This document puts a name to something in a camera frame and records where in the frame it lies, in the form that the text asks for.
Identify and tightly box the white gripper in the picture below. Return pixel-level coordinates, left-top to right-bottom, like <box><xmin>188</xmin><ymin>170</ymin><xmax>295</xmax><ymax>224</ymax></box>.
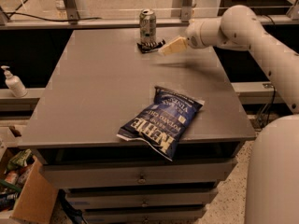
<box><xmin>158</xmin><ymin>20</ymin><xmax>206</xmax><ymax>56</ymax></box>

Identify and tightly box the black rxbar chocolate bar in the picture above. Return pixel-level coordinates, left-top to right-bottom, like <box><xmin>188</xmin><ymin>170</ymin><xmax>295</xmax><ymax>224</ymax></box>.
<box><xmin>137</xmin><ymin>40</ymin><xmax>165</xmax><ymax>53</ymax></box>

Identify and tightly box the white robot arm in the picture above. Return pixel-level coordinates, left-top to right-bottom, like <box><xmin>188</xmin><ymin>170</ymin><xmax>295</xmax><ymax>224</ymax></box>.
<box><xmin>159</xmin><ymin>5</ymin><xmax>299</xmax><ymax>224</ymax></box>

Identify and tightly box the green 7up can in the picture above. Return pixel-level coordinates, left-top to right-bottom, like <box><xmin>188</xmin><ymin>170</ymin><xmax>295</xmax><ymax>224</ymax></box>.
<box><xmin>139</xmin><ymin>8</ymin><xmax>156</xmax><ymax>43</ymax></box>

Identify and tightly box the grey drawer cabinet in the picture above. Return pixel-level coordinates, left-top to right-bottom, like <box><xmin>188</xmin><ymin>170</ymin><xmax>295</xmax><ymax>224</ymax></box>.
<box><xmin>21</xmin><ymin>29</ymin><xmax>255</xmax><ymax>224</ymax></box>

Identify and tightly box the blue kettle chips bag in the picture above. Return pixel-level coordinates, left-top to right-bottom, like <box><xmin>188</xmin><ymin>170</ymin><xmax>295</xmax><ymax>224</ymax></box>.
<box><xmin>117</xmin><ymin>86</ymin><xmax>205</xmax><ymax>161</ymax></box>

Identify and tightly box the white pump sanitizer bottle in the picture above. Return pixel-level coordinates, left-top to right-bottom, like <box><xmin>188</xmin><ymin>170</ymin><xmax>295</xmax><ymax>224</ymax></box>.
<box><xmin>1</xmin><ymin>65</ymin><xmax>27</xmax><ymax>98</ymax></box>

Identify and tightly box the green snack bag in box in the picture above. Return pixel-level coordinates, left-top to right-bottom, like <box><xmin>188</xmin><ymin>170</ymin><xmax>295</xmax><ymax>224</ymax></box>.
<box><xmin>7</xmin><ymin>149</ymin><xmax>32</xmax><ymax>172</ymax></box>

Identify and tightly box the cardboard box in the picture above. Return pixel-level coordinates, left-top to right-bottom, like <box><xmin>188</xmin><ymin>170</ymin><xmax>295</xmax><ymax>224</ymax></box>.
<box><xmin>0</xmin><ymin>157</ymin><xmax>58</xmax><ymax>224</ymax></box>

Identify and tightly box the metal window rail frame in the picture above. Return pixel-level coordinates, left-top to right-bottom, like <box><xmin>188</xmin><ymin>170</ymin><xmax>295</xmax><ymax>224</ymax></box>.
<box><xmin>0</xmin><ymin>0</ymin><xmax>298</xmax><ymax>29</ymax></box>

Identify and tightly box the black cable on ledge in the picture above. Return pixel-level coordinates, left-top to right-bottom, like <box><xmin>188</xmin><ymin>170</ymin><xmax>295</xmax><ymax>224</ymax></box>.
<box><xmin>5</xmin><ymin>11</ymin><xmax>103</xmax><ymax>23</ymax></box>

